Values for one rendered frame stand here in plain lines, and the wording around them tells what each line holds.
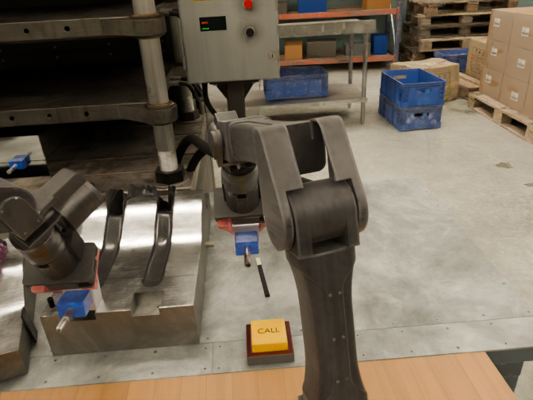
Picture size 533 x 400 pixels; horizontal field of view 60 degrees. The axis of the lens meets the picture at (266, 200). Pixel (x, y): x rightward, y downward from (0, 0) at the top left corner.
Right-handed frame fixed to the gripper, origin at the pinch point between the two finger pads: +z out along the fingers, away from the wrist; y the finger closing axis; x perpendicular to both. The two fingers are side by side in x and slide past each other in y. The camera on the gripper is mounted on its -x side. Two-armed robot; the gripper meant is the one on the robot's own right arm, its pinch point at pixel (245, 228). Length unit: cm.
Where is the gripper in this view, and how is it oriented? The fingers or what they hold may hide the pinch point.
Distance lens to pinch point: 89.0
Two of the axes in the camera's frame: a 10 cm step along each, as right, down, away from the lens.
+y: -10.0, 0.8, -0.3
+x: 0.9, 8.1, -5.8
